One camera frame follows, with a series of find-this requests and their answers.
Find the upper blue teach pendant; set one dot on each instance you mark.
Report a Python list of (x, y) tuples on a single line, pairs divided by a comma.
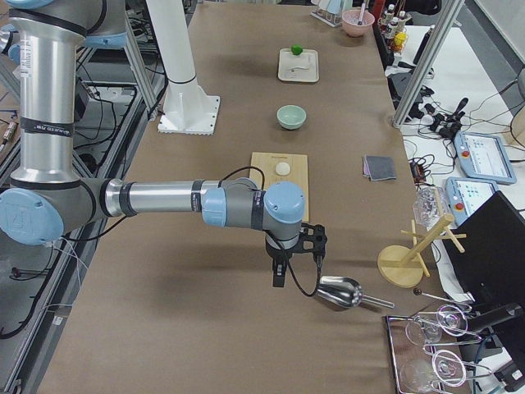
[(484, 157)]

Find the lower blue teach pendant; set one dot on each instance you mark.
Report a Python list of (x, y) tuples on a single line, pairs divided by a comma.
[(466, 195)]

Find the cream square tray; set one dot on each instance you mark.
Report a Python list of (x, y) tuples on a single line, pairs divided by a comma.
[(310, 76)]

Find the wooden mug tree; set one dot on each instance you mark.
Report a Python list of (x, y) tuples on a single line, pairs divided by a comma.
[(403, 266)]

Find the green lime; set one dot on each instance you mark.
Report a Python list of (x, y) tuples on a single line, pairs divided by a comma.
[(296, 49)]

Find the mint green bowl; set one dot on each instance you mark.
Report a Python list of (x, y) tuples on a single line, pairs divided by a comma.
[(291, 117)]

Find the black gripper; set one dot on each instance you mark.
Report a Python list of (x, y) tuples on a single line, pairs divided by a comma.
[(276, 253)]

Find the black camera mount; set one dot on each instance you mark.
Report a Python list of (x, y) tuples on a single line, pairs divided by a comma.
[(312, 240)]

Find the white steamed bun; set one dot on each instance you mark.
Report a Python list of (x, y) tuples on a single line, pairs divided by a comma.
[(282, 169)]

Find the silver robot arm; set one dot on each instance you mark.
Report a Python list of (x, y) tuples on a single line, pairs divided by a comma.
[(47, 199)]

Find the pink bowl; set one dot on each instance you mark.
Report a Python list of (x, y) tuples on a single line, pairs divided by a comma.
[(353, 25)]

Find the black monitor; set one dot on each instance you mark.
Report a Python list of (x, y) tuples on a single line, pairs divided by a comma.
[(491, 268)]

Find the grey folded cloth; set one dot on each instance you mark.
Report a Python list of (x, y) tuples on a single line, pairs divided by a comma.
[(379, 168)]

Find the clear glass cup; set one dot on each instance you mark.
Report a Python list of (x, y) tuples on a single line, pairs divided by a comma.
[(425, 207)]

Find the metal scoop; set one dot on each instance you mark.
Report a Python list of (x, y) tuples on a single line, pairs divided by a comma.
[(346, 293)]

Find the blue teach pendant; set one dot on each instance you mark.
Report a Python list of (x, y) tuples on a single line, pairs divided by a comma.
[(484, 157), (466, 195)]

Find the aluminium frame post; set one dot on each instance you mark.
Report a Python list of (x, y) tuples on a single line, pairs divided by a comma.
[(438, 36)]

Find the white ceramic spoon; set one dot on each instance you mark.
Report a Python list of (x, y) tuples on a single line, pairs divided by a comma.
[(298, 64)]

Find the bamboo cutting board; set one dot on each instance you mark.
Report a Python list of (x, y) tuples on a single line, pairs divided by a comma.
[(266, 162)]

